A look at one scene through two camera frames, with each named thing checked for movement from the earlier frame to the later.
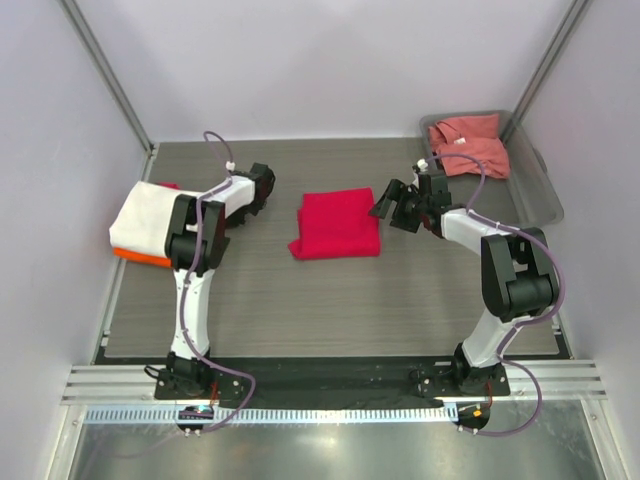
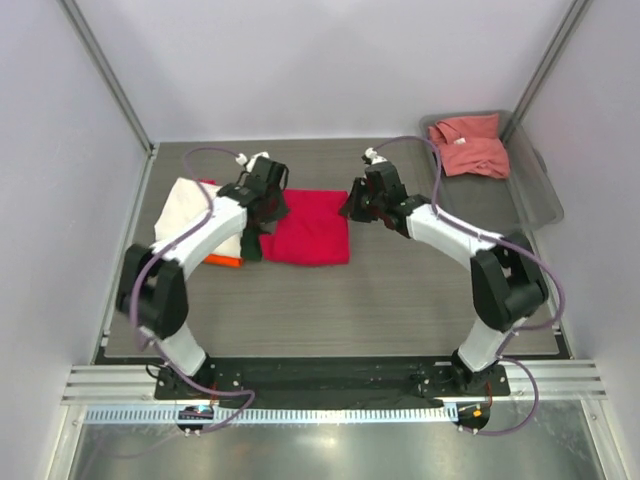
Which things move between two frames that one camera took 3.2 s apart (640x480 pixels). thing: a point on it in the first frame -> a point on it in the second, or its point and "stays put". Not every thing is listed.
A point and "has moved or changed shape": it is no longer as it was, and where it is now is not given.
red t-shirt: [337, 224] has moved or changed shape
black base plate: [329, 382] stays put
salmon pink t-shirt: [475, 136] stays put
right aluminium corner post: [571, 20] stays put
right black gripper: [392, 194] -> [352, 209]
